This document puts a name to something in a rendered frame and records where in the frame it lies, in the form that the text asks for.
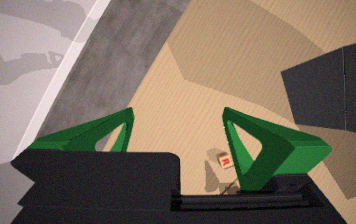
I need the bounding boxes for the tan flat mat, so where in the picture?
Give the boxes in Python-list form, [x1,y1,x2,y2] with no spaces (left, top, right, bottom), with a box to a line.
[222,178,240,195]

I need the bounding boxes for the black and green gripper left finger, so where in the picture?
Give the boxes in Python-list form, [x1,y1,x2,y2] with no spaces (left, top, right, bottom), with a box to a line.
[26,107,135,152]

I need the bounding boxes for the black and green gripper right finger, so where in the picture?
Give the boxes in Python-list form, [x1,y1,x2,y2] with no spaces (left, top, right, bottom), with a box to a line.
[222,107,332,194]

